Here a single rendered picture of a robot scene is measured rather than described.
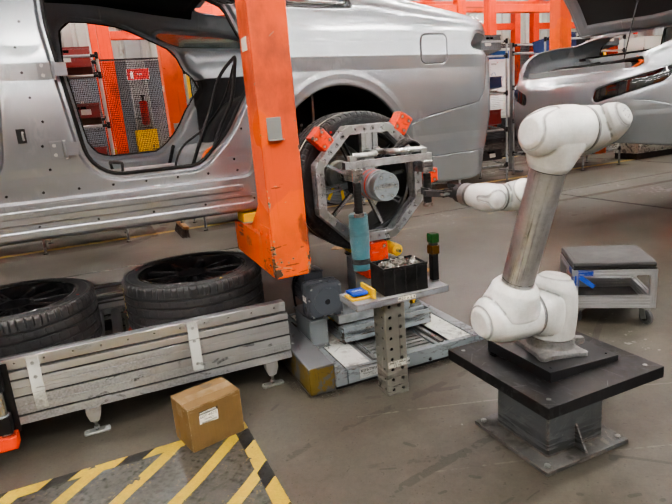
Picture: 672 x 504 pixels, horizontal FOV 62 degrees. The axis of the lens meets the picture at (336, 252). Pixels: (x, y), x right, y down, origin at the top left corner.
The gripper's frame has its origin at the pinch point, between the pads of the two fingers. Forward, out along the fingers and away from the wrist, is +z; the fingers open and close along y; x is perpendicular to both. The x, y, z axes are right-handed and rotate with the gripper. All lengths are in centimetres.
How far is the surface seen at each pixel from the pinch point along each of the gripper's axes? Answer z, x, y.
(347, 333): 30, -69, -34
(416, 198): 27.4, -8.2, 6.3
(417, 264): -14.3, -27.1, -19.3
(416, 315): 30, -69, 5
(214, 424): -9, -75, -107
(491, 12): 659, 178, 551
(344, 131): 27.4, 26.5, -29.0
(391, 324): -12, -51, -32
